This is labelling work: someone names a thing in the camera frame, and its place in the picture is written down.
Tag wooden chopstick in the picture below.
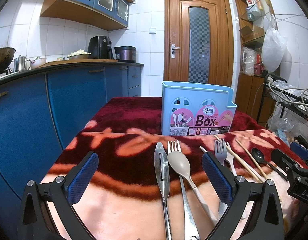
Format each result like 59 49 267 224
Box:
225 142 265 183
235 139 268 179

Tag black plastic spoon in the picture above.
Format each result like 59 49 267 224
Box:
251 148 288 181

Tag stainless steel fork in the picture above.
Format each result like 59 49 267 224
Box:
167 141 200 239

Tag beige plastic spoon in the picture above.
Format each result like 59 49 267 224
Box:
168 151 218 226

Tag stainless steel peeler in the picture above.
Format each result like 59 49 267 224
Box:
154 142 172 239

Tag blue base cabinets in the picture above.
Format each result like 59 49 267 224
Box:
0 63 142 239

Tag red floral blanket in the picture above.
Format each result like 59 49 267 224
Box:
39 96 308 240

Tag light blue utensil box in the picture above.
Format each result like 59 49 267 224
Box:
161 81 237 136

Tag white plastic bag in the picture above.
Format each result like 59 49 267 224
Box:
261 14 288 72

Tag wooden corner shelf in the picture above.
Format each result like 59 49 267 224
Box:
235 0 276 127

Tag floral ceramic bowl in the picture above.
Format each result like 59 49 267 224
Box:
30 57 46 69

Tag wooden door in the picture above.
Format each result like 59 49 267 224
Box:
164 0 234 86

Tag metal bowl of food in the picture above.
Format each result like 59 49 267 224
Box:
67 49 91 60

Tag steel wok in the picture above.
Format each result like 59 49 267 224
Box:
0 47 16 74

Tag black air fryer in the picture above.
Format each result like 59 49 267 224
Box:
87 36 116 60

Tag dark rice cooker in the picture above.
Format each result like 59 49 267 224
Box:
114 46 137 63

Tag grey power cable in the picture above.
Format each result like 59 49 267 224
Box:
251 76 308 120

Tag black wire rack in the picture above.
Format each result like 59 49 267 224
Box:
254 73 308 122

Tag blue wall cabinet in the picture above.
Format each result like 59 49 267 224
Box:
40 0 134 31

